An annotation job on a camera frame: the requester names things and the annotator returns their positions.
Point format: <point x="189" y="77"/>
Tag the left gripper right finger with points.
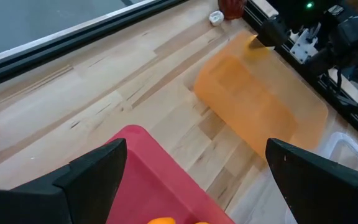
<point x="328" y="193"/>

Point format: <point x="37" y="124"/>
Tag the red onion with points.
<point x="232" y="7"/>

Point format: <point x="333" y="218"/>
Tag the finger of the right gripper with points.
<point x="273" y="31"/>

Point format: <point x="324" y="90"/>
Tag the white garlic bulb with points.
<point x="216" y="18"/>

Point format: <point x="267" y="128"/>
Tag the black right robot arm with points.
<point x="350" y="34"/>

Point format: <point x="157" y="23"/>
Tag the yellow lemon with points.
<point x="202" y="223"/>

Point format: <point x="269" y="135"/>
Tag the orange yellow mango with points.
<point x="162" y="221"/>

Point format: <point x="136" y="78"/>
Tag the pink plastic bin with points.
<point x="154" y="186"/>

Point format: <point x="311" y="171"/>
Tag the black aluminium table frame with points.
<point x="73" y="40"/>

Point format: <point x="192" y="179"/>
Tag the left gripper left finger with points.
<point x="42" y="199"/>

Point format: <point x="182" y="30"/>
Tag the clear plastic bin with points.
<point x="343" y="149"/>

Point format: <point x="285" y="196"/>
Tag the orange plastic bin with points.
<point x="253" y="93"/>

